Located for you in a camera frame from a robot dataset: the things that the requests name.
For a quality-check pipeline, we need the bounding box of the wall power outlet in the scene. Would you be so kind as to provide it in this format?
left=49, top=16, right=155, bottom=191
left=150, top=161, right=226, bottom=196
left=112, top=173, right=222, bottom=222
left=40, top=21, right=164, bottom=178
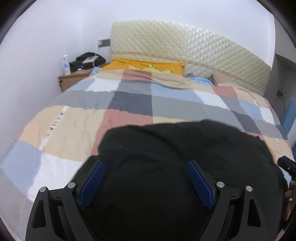
left=98, top=39, right=110, bottom=48

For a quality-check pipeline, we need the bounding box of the plaid patchwork bed quilt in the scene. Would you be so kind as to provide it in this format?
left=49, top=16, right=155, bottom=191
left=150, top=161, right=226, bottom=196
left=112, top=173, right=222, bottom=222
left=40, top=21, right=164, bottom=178
left=0, top=68, right=296, bottom=232

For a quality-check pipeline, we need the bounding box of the person right hand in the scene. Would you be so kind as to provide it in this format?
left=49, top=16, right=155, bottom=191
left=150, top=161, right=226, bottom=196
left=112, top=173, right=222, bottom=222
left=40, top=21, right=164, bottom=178
left=285, top=181, right=295, bottom=220

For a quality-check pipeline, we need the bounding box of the blue covered chair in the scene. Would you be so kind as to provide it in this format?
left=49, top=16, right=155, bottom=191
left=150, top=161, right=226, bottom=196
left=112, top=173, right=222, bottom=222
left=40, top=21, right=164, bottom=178
left=282, top=98, right=296, bottom=135

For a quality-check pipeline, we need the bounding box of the black bag on nightstand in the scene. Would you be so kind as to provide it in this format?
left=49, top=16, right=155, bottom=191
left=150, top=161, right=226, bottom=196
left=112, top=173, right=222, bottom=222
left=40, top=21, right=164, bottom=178
left=70, top=52, right=106, bottom=72

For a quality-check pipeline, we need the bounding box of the grey wardrobe cabinet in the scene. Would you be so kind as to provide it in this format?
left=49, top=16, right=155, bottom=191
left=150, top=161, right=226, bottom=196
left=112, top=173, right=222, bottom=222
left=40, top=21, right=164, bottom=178
left=264, top=19, right=295, bottom=119

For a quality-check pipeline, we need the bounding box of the yellow crown pillow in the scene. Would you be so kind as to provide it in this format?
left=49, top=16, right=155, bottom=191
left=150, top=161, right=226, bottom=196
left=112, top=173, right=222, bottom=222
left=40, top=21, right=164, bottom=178
left=101, top=58, right=185, bottom=76

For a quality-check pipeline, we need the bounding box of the black puffer jacket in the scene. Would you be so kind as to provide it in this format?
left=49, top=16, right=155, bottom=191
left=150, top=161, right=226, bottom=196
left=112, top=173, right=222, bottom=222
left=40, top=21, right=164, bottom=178
left=73, top=120, right=288, bottom=240

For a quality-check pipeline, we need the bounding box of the white spray bottle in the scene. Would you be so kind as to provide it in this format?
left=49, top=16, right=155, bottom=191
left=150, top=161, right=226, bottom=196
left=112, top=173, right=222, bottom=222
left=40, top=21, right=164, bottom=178
left=63, top=53, right=71, bottom=75

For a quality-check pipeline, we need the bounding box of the wooden nightstand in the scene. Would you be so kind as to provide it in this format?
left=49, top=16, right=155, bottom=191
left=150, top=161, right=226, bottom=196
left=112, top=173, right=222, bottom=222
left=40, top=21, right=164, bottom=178
left=58, top=62, right=110, bottom=93

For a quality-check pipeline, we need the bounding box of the pink pillow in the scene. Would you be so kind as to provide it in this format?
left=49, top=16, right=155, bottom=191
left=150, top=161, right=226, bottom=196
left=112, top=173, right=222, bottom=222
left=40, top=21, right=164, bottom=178
left=213, top=73, right=239, bottom=86

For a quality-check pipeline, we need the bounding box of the cream quilted headboard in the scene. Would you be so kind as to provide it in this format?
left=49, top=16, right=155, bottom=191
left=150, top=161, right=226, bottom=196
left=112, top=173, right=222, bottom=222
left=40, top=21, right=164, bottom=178
left=110, top=20, right=271, bottom=95

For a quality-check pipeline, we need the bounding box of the white charging cable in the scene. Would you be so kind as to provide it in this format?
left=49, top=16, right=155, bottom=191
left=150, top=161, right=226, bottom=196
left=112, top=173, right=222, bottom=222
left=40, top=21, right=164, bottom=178
left=84, top=46, right=100, bottom=69

